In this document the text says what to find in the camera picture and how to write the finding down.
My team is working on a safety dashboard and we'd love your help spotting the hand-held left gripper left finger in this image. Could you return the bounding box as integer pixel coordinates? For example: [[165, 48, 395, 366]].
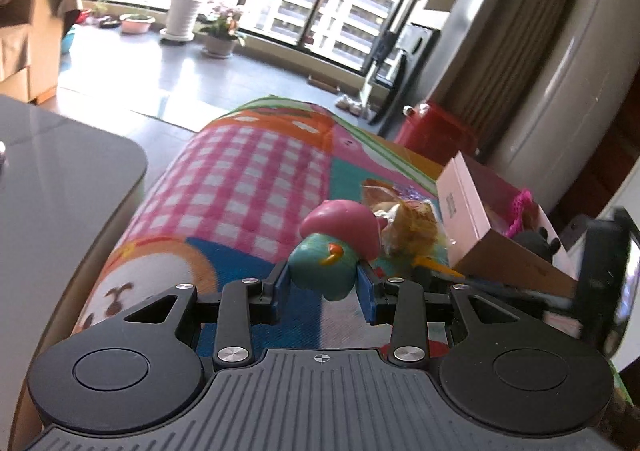
[[122, 261, 293, 366]]

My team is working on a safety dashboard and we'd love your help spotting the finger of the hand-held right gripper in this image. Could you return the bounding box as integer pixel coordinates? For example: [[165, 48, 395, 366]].
[[461, 275, 580, 313]]

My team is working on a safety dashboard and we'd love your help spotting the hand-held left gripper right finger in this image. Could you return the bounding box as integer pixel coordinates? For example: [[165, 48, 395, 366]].
[[356, 261, 523, 366]]

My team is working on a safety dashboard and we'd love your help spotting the black plush toy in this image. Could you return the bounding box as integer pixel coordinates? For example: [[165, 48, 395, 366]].
[[514, 225, 564, 263]]

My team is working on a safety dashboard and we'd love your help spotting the teal and pink toy figure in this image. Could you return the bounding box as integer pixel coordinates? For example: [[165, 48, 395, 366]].
[[289, 199, 387, 303]]

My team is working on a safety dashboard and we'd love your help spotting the yellow toy block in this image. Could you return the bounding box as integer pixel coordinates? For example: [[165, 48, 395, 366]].
[[416, 256, 463, 280]]

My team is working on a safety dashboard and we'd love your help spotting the pink plastic toy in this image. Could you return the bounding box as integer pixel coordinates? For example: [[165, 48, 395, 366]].
[[504, 188, 535, 238]]

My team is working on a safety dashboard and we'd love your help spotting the bagged bread loaf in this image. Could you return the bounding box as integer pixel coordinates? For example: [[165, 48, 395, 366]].
[[360, 178, 452, 263]]

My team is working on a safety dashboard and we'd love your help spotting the pink cardboard box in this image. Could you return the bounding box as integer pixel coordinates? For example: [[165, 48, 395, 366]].
[[434, 153, 582, 299]]

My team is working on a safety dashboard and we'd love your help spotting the colourful play mat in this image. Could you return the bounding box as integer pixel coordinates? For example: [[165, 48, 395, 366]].
[[70, 97, 583, 364]]

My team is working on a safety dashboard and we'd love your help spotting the red bin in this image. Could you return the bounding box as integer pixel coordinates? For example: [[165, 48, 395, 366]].
[[394, 101, 482, 165]]

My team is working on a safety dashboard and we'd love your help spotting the white standing air conditioner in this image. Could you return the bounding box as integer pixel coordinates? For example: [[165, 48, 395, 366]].
[[479, 0, 640, 214]]

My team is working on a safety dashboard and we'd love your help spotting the white slippers pair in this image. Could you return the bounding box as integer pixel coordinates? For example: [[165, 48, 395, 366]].
[[334, 93, 367, 115]]

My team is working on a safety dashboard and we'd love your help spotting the upright vacuum cleaner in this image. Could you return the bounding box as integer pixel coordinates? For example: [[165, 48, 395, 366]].
[[359, 0, 417, 125]]

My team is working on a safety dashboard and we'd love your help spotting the grey table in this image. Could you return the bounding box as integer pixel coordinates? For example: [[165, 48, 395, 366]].
[[0, 95, 149, 451]]

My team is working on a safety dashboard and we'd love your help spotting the beige curtain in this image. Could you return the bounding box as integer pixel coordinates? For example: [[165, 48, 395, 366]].
[[429, 0, 593, 132]]

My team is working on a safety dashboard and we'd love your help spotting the small flowering potted plant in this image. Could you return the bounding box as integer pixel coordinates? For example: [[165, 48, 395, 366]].
[[199, 1, 247, 60]]

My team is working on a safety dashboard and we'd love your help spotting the pink basin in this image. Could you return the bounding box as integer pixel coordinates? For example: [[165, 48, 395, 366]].
[[120, 13, 156, 36]]

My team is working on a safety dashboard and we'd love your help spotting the brown sofa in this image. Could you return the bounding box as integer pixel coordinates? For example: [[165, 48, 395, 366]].
[[0, 0, 84, 105]]

